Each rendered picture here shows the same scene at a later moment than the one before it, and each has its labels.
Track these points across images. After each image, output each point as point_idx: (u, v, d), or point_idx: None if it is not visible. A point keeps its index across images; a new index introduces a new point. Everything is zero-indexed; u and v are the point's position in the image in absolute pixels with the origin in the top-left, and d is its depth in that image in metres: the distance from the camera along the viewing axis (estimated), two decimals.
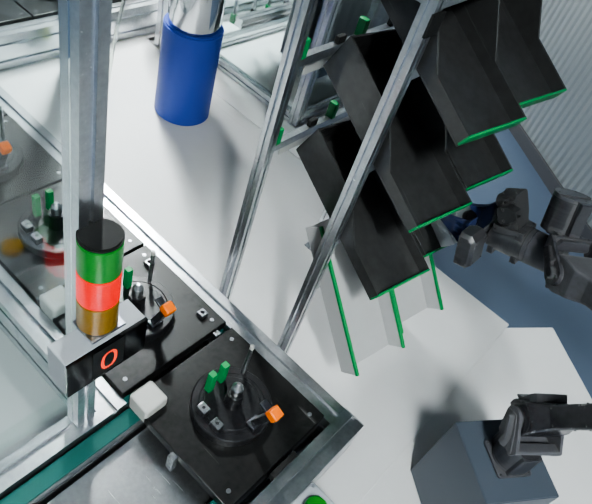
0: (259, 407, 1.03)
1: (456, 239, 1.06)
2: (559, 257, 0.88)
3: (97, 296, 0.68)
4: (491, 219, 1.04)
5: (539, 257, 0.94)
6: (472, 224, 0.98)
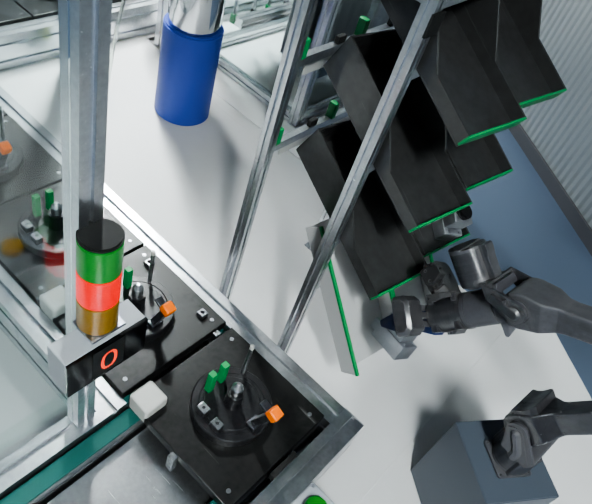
0: (259, 407, 1.03)
1: (405, 345, 1.01)
2: (508, 296, 0.85)
3: (97, 296, 0.68)
4: None
5: (479, 314, 0.91)
6: None
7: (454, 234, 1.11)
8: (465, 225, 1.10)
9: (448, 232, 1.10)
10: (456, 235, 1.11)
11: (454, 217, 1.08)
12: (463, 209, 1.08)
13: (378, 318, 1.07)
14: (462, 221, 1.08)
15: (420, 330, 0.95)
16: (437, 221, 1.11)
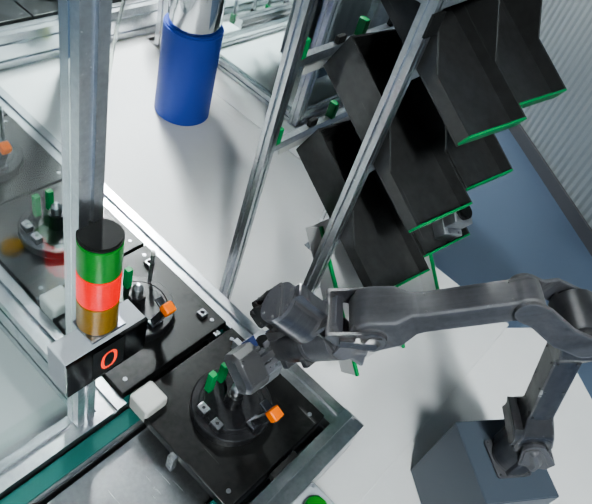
0: (259, 407, 1.03)
1: None
2: (357, 332, 0.73)
3: (97, 296, 0.68)
4: None
5: (323, 359, 0.79)
6: None
7: (454, 234, 1.11)
8: (465, 225, 1.10)
9: (448, 232, 1.10)
10: (456, 235, 1.11)
11: (454, 217, 1.08)
12: (463, 209, 1.08)
13: (236, 339, 0.95)
14: (462, 221, 1.08)
15: (269, 373, 0.85)
16: (437, 221, 1.11)
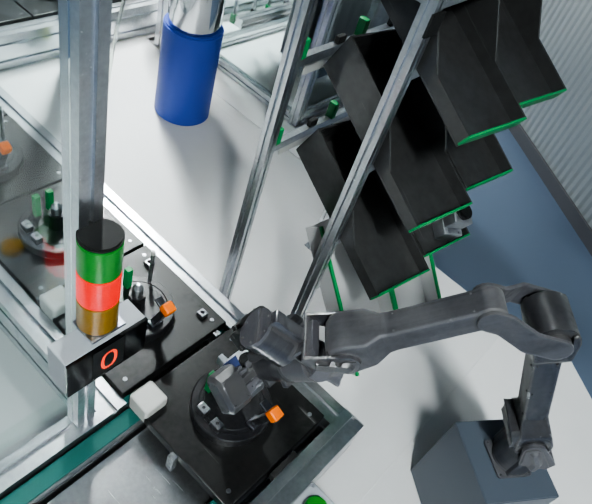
0: (259, 407, 1.03)
1: None
2: (332, 356, 0.76)
3: (97, 296, 0.68)
4: None
5: (300, 380, 0.82)
6: (231, 365, 0.88)
7: (454, 234, 1.11)
8: (465, 225, 1.10)
9: (448, 232, 1.10)
10: (456, 235, 1.11)
11: (454, 217, 1.08)
12: (463, 209, 1.08)
13: (221, 355, 0.98)
14: (462, 221, 1.08)
15: (251, 392, 0.88)
16: (437, 221, 1.11)
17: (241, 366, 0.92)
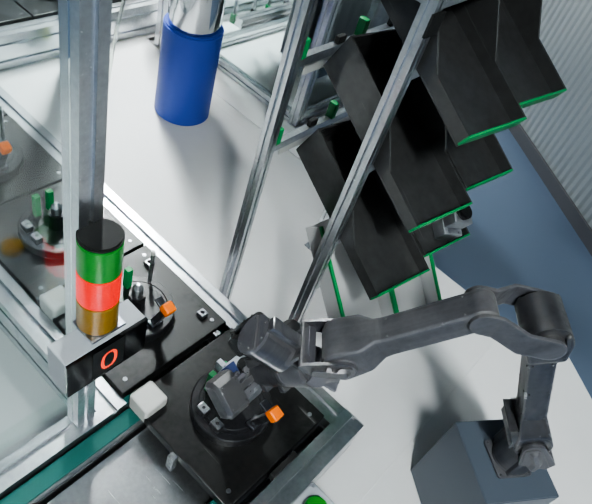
0: (259, 407, 1.03)
1: None
2: (328, 362, 0.77)
3: (97, 296, 0.68)
4: None
5: (297, 386, 0.83)
6: (229, 370, 0.89)
7: (454, 234, 1.11)
8: (465, 225, 1.10)
9: (448, 232, 1.10)
10: (456, 235, 1.11)
11: (454, 217, 1.08)
12: (463, 209, 1.08)
13: (220, 360, 0.99)
14: (462, 221, 1.08)
15: (249, 397, 0.89)
16: (437, 221, 1.11)
17: (239, 371, 0.93)
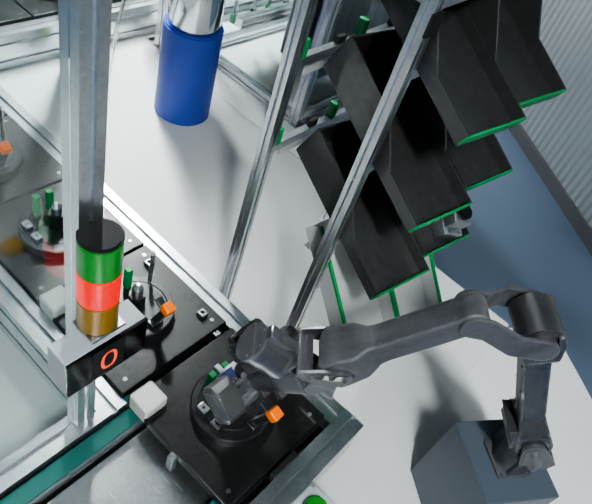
0: (259, 407, 1.03)
1: None
2: (325, 370, 0.78)
3: (97, 296, 0.68)
4: None
5: (294, 392, 0.84)
6: None
7: (454, 234, 1.11)
8: (465, 225, 1.10)
9: (448, 232, 1.10)
10: (456, 235, 1.11)
11: (454, 217, 1.08)
12: (463, 209, 1.08)
13: (217, 365, 1.00)
14: (462, 221, 1.08)
15: (246, 402, 0.90)
16: (437, 221, 1.11)
17: (236, 376, 0.94)
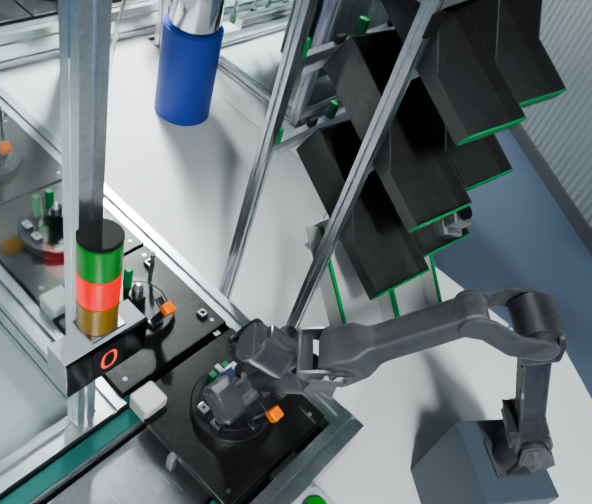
0: (259, 407, 1.03)
1: None
2: (325, 370, 0.78)
3: (97, 296, 0.68)
4: None
5: (294, 392, 0.84)
6: None
7: (454, 234, 1.11)
8: (465, 225, 1.10)
9: (448, 232, 1.10)
10: (456, 235, 1.11)
11: (454, 217, 1.08)
12: (463, 209, 1.08)
13: (217, 365, 1.00)
14: (462, 221, 1.08)
15: (246, 402, 0.90)
16: (437, 221, 1.11)
17: (236, 376, 0.94)
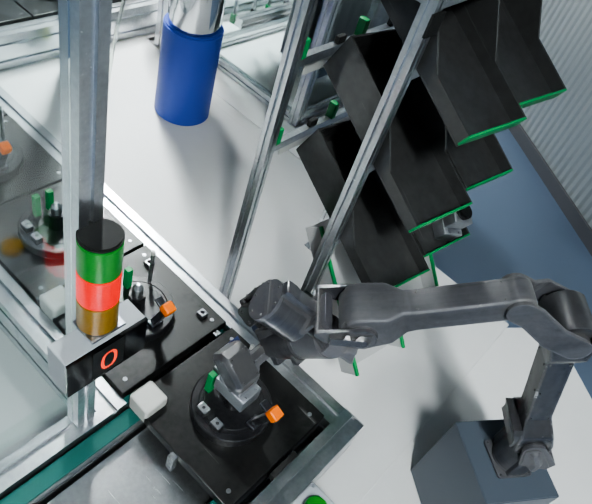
0: (259, 407, 1.03)
1: (246, 397, 0.97)
2: (347, 329, 0.72)
3: (97, 296, 0.68)
4: None
5: (312, 357, 0.78)
6: None
7: (454, 234, 1.11)
8: (465, 225, 1.10)
9: (448, 232, 1.10)
10: (456, 235, 1.11)
11: (454, 217, 1.08)
12: (463, 209, 1.08)
13: None
14: (462, 221, 1.08)
15: (254, 374, 0.83)
16: (437, 221, 1.11)
17: None
